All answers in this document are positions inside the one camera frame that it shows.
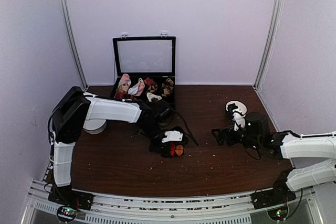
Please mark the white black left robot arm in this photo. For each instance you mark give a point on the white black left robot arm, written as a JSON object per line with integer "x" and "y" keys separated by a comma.
{"x": 81, "y": 111}

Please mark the white bowl dark outside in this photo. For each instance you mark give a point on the white bowl dark outside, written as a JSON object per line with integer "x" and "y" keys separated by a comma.
{"x": 235, "y": 109}

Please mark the white sock in box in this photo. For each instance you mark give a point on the white sock in box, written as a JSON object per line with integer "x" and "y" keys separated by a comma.
{"x": 153, "y": 97}

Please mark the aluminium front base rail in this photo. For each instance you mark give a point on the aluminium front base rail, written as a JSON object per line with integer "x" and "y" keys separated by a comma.
{"x": 230, "y": 208}

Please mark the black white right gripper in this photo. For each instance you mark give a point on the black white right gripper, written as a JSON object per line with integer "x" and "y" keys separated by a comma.
{"x": 221, "y": 132}

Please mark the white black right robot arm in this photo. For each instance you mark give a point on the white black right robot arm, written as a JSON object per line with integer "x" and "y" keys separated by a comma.
{"x": 307, "y": 146}

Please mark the red orange argyle sock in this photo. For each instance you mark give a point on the red orange argyle sock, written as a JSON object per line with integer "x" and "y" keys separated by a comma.
{"x": 172, "y": 149}

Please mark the red brown sock in box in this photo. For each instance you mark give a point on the red brown sock in box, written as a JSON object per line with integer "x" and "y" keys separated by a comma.
{"x": 123, "y": 95}

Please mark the aluminium frame post right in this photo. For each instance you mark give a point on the aluminium frame post right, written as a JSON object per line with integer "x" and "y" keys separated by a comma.
{"x": 269, "y": 45}

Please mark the black box with glass lid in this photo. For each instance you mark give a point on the black box with glass lid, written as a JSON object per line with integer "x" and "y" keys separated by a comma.
{"x": 147, "y": 56}

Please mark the aluminium frame post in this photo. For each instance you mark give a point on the aluminium frame post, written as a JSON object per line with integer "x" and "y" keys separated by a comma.
{"x": 269, "y": 45}
{"x": 72, "y": 43}

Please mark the beige brown argyle sock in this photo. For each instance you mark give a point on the beige brown argyle sock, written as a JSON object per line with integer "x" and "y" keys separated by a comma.
{"x": 167, "y": 87}

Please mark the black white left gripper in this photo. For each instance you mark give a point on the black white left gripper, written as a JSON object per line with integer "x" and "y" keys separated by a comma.
{"x": 165, "y": 148}

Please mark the brown patterned rolled sock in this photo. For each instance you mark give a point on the brown patterned rolled sock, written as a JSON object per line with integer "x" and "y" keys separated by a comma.
{"x": 153, "y": 88}

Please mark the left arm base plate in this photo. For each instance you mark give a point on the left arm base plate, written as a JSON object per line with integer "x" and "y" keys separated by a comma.
{"x": 65, "y": 195}

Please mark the aluminium frame post left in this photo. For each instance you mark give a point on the aluminium frame post left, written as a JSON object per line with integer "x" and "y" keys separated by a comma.
{"x": 72, "y": 43}

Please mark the pink rolled sock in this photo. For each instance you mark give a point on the pink rolled sock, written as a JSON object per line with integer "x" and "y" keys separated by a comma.
{"x": 124, "y": 83}

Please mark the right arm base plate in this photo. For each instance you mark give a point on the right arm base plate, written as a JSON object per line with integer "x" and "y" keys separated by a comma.
{"x": 272, "y": 197}

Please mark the dark red rolled sock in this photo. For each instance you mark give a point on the dark red rolled sock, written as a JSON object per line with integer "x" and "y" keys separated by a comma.
{"x": 148, "y": 81}

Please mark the white pink sock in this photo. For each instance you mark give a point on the white pink sock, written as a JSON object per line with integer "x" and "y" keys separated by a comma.
{"x": 137, "y": 89}

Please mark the white fluted bowl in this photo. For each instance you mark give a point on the white fluted bowl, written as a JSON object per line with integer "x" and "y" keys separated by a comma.
{"x": 95, "y": 126}

